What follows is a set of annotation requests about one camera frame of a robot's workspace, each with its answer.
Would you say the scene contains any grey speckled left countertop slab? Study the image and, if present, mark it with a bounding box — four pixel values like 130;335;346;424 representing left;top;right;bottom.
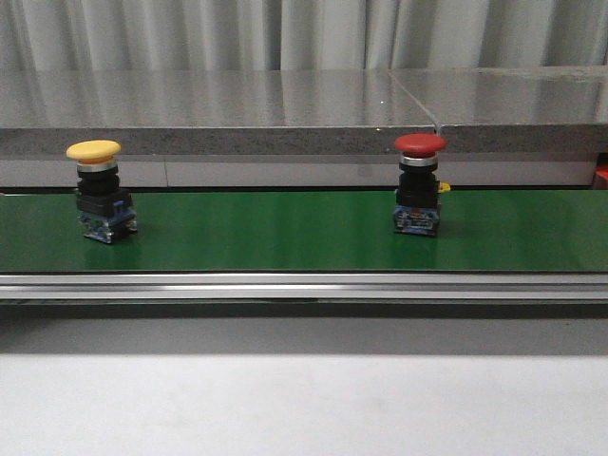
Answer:
1;70;434;157

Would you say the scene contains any grey pleated curtain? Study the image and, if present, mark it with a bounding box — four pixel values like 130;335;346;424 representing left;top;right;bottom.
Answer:
1;1;607;70

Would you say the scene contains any aluminium conveyor frame rail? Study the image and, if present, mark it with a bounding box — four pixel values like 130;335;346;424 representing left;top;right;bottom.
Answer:
1;272;607;304

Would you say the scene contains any white cabinet front panel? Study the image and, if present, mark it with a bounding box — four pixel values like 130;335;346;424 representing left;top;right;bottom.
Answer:
1;152;599;188

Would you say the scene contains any red plastic tray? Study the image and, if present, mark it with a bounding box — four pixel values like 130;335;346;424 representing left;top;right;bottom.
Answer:
592;164;608;190

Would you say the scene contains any grey speckled right countertop slab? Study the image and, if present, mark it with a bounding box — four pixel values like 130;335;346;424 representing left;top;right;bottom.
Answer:
390;66;607;156

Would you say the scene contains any green conveyor belt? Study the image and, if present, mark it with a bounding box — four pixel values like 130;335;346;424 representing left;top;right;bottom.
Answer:
1;189;607;273

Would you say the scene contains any grey speckled countertop slab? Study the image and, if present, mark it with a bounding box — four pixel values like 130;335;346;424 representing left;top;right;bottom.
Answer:
1;70;434;157
390;66;607;156

